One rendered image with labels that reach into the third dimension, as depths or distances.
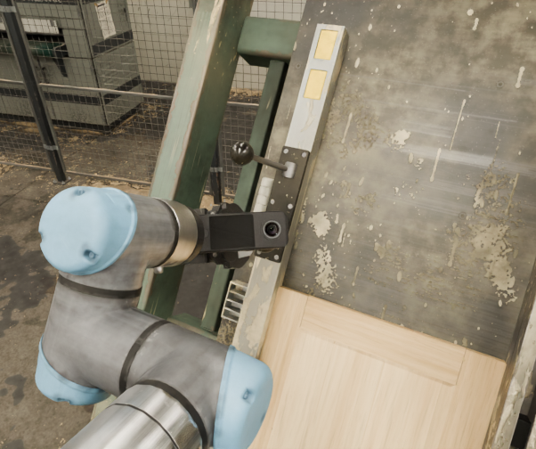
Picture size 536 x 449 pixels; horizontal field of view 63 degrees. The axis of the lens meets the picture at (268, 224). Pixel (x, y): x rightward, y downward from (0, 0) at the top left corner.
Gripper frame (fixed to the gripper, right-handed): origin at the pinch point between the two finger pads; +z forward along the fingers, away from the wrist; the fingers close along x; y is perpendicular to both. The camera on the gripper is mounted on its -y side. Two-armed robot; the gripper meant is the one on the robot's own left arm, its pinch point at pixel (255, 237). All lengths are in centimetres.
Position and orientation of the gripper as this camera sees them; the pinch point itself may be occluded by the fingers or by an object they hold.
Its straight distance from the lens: 68.0
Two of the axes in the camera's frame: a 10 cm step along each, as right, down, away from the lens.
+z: 3.5, 0.6, 9.3
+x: 0.7, 9.9, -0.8
